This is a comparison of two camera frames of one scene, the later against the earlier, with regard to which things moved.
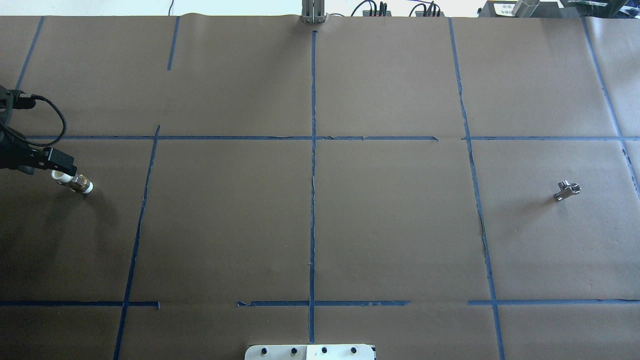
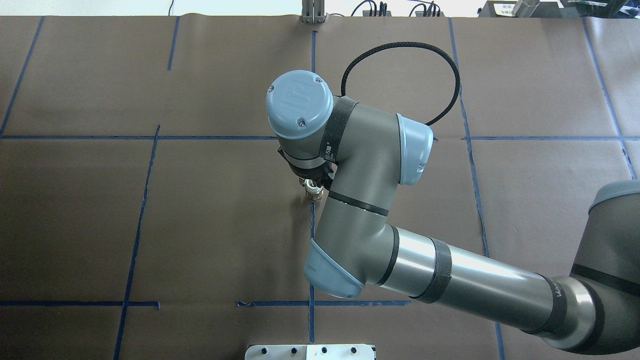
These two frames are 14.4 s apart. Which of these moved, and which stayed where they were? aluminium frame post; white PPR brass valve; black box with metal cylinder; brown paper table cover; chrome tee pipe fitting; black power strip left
Moved: chrome tee pipe fitting; white PPR brass valve
Stayed: black power strip left; black box with metal cylinder; aluminium frame post; brown paper table cover
